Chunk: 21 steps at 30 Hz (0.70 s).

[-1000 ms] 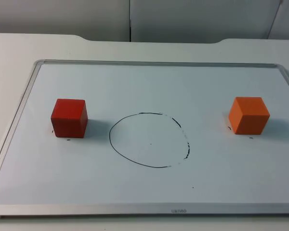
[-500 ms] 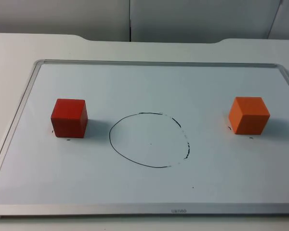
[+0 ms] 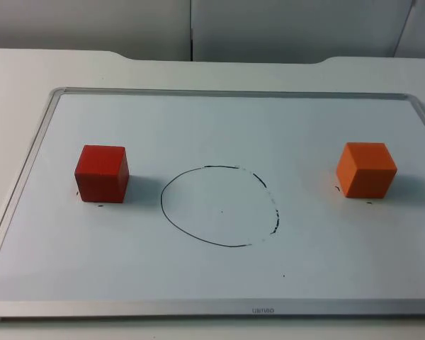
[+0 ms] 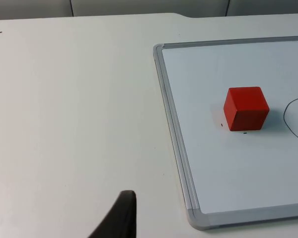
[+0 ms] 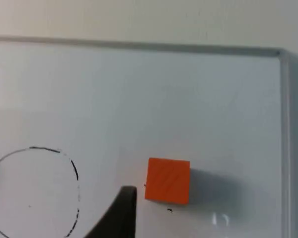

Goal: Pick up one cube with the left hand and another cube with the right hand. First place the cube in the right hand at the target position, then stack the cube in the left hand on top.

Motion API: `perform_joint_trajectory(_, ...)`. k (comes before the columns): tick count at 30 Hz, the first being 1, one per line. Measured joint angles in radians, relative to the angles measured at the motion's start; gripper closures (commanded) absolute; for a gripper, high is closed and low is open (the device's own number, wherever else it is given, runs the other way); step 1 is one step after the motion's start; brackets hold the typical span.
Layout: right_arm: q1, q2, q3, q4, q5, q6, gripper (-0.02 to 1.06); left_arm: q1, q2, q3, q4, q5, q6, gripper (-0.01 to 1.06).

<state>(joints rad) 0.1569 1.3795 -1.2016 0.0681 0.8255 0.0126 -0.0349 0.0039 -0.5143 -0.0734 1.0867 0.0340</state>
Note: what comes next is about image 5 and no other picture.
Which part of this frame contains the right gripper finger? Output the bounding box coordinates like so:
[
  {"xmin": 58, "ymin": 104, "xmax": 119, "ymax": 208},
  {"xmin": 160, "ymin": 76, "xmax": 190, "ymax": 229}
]
[{"xmin": 83, "ymin": 185, "xmax": 138, "ymax": 238}]

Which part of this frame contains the orange cube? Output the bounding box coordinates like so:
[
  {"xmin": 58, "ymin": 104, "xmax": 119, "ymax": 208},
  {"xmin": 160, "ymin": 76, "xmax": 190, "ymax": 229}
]
[{"xmin": 144, "ymin": 157, "xmax": 191, "ymax": 205}]

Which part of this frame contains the grey-framed whiteboard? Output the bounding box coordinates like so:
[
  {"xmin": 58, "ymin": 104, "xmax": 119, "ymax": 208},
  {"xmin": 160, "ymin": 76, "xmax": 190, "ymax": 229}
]
[{"xmin": 0, "ymin": 35, "xmax": 298, "ymax": 238}]

